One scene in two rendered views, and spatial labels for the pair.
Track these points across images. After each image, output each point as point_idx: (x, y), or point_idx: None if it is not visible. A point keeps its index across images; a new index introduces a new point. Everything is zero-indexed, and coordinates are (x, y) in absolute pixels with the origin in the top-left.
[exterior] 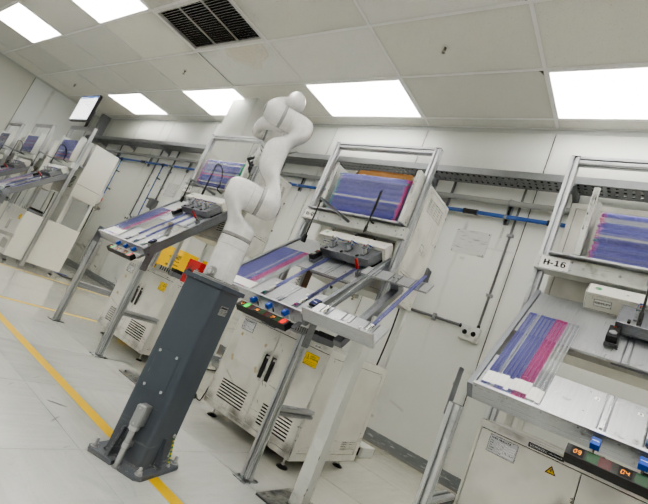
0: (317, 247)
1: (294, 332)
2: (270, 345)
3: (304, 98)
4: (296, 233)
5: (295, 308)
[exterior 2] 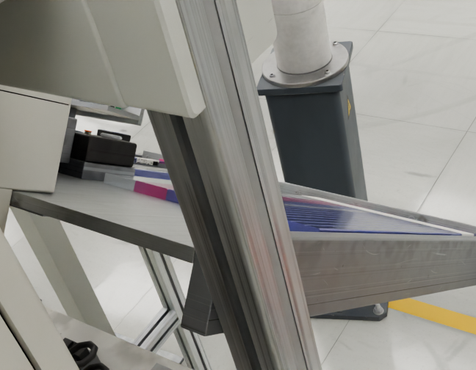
0: (72, 191)
1: (159, 356)
2: None
3: None
4: (289, 234)
5: (160, 153)
